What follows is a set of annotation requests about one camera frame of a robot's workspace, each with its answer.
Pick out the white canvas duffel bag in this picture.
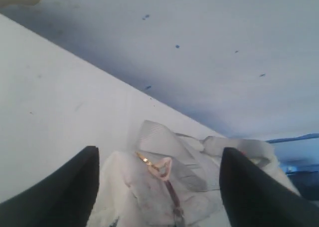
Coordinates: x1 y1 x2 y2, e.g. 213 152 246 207
87 121 298 227

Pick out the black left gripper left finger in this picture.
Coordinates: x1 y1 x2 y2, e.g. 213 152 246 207
0 146 99 227

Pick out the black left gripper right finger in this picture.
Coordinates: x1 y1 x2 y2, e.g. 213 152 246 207
219 147 319 227

